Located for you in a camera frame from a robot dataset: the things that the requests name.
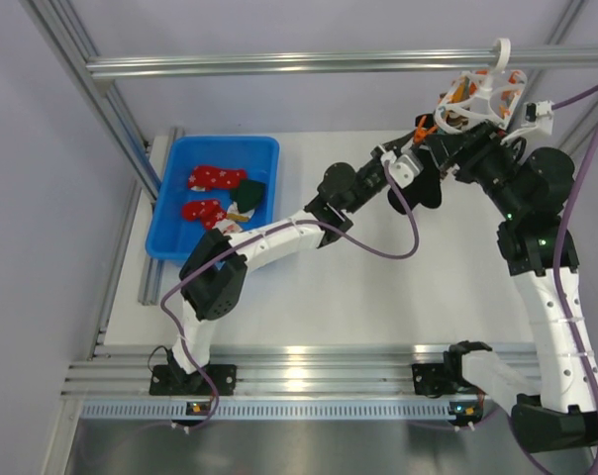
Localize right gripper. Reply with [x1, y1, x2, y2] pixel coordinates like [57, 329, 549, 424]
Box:
[425, 120, 526, 220]

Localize orange clothes peg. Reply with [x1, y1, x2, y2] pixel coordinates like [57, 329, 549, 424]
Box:
[413, 114, 438, 144]

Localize black striped sock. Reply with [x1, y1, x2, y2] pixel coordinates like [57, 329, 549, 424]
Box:
[400, 153, 442, 210]

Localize white round clip hanger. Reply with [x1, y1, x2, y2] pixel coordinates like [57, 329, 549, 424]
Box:
[434, 38, 527, 133]

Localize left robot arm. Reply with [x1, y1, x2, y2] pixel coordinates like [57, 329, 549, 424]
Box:
[166, 132, 424, 393]

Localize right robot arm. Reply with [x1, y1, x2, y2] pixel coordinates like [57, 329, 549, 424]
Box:
[424, 123, 598, 454]

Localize brown patterned sock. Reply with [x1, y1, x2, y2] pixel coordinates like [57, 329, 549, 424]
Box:
[437, 109, 469, 176]

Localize green tree sock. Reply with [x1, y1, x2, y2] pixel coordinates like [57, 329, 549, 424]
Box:
[230, 179, 266, 213]

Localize red snowflake sock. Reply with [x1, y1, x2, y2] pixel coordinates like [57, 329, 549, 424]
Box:
[187, 165, 248, 191]

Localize red santa sock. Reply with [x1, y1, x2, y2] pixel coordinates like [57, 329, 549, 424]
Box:
[181, 199, 243, 235]

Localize blue plastic bin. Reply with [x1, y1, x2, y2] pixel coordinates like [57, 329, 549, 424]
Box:
[167, 136, 279, 264]

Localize short aluminium profile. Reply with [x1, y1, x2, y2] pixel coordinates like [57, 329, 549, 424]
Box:
[138, 128, 185, 306]

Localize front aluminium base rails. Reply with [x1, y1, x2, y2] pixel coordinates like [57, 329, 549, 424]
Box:
[60, 343, 543, 400]

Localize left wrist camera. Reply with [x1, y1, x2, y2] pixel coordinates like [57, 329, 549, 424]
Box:
[380, 150, 424, 188]

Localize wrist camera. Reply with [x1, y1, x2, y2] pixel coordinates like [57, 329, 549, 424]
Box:
[380, 150, 424, 188]
[501, 101, 554, 144]

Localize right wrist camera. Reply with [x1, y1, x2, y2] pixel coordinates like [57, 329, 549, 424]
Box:
[501, 101, 554, 144]

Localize horizontal aluminium rail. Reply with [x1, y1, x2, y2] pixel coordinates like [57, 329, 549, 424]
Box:
[87, 45, 598, 80]

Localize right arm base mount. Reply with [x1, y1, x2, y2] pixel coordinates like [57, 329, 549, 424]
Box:
[411, 363, 477, 399]

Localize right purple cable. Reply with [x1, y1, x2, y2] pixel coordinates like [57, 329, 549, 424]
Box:
[476, 81, 598, 475]

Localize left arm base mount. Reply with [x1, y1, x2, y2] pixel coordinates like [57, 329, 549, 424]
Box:
[149, 364, 237, 396]

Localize aluminium frame post left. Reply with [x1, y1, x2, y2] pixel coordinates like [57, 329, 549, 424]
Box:
[21, 0, 160, 203]

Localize slotted cable duct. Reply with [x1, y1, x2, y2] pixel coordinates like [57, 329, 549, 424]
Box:
[80, 399, 483, 421]

